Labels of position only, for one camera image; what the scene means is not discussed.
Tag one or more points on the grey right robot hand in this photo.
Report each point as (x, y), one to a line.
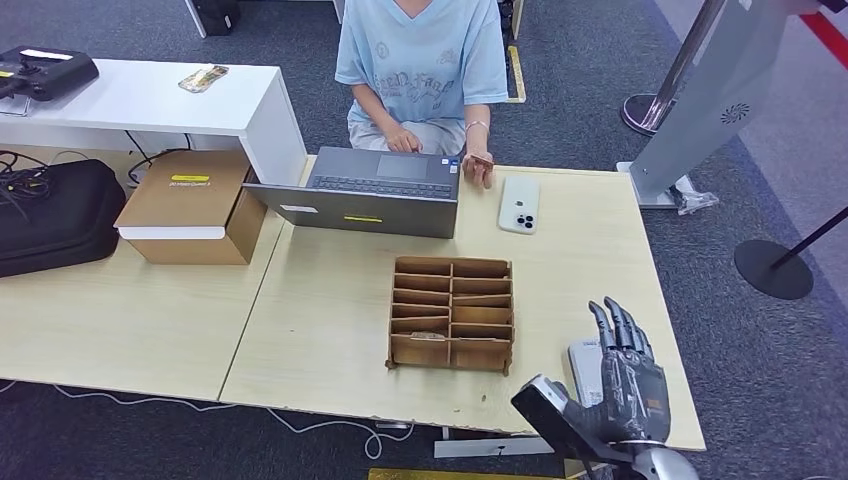
(636, 397)

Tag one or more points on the person's right hand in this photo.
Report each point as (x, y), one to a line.
(403, 140)

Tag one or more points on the person's left hand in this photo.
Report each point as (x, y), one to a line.
(478, 175)

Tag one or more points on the yellow printed ID card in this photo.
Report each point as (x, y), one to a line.
(480, 159)

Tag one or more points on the person's right forearm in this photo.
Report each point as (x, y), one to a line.
(371, 109)

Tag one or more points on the person's left forearm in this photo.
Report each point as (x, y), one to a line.
(476, 139)

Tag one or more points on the pale grey card reader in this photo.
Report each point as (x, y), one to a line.
(586, 371)

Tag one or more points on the person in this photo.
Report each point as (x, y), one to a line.
(420, 56)

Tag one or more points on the brown cardboard card organizer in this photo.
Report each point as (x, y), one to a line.
(449, 315)

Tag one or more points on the room key card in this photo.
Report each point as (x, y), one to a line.
(427, 336)

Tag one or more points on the printed card stack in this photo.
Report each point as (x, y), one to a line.
(203, 78)

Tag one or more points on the white smartphone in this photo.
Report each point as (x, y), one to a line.
(519, 202)

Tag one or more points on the grey open laptop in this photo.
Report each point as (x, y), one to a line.
(351, 212)

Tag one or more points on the yellow floor tape outline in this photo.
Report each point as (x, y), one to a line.
(517, 73)

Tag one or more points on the black wheeled stand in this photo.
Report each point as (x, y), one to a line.
(505, 8)

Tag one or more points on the clear plastic wrap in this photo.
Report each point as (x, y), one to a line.
(696, 199)

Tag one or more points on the yellow floor tape strip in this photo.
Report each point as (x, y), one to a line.
(430, 475)

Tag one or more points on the brown cardboard box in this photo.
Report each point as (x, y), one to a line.
(187, 197)

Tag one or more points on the grey kiosk panel stand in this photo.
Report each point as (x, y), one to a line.
(729, 79)

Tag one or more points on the white side shelf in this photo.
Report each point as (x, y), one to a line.
(132, 98)

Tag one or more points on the black soft carry bag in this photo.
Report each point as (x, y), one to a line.
(60, 217)

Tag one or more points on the black desktop device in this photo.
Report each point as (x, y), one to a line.
(48, 71)

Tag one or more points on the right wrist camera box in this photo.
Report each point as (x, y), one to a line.
(543, 414)

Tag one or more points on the white table bracket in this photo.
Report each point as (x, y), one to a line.
(477, 448)

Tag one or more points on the chrome stanchion post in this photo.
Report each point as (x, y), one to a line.
(646, 112)

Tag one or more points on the black stanchion post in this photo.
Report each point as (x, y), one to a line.
(772, 270)

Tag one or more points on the black cabinet white frame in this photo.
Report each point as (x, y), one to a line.
(215, 13)

